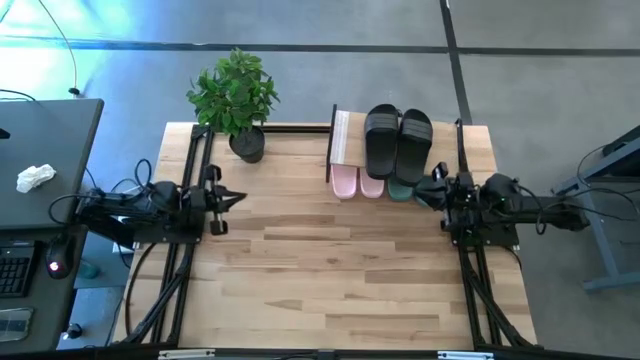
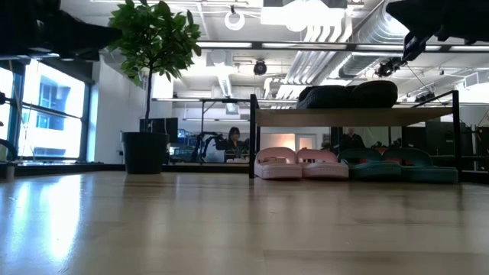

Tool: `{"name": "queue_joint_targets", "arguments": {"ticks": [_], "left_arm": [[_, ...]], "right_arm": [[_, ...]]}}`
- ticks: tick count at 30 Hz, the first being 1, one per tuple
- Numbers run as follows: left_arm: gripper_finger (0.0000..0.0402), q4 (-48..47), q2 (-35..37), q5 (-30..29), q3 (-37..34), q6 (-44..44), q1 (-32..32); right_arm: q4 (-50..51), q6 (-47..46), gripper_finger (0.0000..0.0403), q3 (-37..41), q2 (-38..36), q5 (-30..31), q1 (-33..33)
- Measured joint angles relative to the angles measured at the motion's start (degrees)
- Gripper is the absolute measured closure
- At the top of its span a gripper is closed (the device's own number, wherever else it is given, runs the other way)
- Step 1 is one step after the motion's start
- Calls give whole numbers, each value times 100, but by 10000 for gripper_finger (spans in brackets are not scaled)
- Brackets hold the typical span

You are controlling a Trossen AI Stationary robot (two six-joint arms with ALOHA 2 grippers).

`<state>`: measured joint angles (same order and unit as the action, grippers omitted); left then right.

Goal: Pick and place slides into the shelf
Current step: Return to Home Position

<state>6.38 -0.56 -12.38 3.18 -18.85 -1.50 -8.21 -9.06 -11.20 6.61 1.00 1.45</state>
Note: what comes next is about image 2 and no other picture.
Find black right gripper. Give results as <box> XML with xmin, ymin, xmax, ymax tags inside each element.
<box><xmin>385</xmin><ymin>0</ymin><xmax>489</xmax><ymax>62</ymax></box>

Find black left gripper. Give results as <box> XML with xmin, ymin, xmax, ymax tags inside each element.
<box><xmin>0</xmin><ymin>0</ymin><xmax>124</xmax><ymax>62</ymax></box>

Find black rubber slide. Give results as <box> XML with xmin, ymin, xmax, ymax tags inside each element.
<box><xmin>349</xmin><ymin>79</ymin><xmax>399</xmax><ymax>109</ymax></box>
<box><xmin>296</xmin><ymin>84</ymin><xmax>355</xmax><ymax>110</ymax></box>

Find green rubber slide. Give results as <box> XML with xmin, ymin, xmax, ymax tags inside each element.
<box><xmin>384</xmin><ymin>147</ymin><xmax>459</xmax><ymax>183</ymax></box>
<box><xmin>338</xmin><ymin>147</ymin><xmax>402</xmax><ymax>181</ymax></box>

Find pink rubber slide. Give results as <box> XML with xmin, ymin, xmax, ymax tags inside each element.
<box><xmin>254</xmin><ymin>147</ymin><xmax>303</xmax><ymax>180</ymax></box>
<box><xmin>296</xmin><ymin>147</ymin><xmax>349</xmax><ymax>180</ymax></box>

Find green artificial plant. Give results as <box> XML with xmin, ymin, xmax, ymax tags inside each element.
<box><xmin>106</xmin><ymin>0</ymin><xmax>202</xmax><ymax>133</ymax></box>

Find black ceiling spotlights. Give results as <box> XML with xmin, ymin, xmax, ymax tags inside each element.
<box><xmin>375</xmin><ymin>57</ymin><xmax>406</xmax><ymax>79</ymax></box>

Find black background monitor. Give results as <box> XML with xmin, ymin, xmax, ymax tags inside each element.
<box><xmin>139</xmin><ymin>117</ymin><xmax>180</xmax><ymax>144</ymax></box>

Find black background cabinet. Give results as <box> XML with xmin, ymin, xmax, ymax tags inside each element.
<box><xmin>426</xmin><ymin>121</ymin><xmax>474</xmax><ymax>156</ymax></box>

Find black plant pot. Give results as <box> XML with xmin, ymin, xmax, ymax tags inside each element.
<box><xmin>121</xmin><ymin>131</ymin><xmax>171</xmax><ymax>175</ymax></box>

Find person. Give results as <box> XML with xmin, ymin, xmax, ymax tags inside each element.
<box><xmin>338</xmin><ymin>128</ymin><xmax>367</xmax><ymax>152</ymax></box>
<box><xmin>225</xmin><ymin>126</ymin><xmax>250</xmax><ymax>161</ymax></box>

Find silver ventilation duct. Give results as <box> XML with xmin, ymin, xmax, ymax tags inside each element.
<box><xmin>338</xmin><ymin>7</ymin><xmax>412</xmax><ymax>79</ymax></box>

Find wooden shelf with black frame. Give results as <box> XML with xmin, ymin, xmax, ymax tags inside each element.
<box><xmin>248</xmin><ymin>90</ymin><xmax>461</xmax><ymax>181</ymax></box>

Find white ring ceiling lamp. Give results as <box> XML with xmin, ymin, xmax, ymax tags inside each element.
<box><xmin>224</xmin><ymin>9</ymin><xmax>246</xmax><ymax>31</ymax></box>

